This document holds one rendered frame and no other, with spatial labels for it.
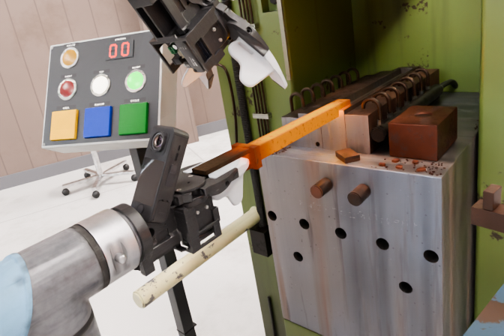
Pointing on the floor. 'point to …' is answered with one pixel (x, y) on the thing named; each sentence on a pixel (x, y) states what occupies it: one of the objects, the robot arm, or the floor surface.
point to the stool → (99, 175)
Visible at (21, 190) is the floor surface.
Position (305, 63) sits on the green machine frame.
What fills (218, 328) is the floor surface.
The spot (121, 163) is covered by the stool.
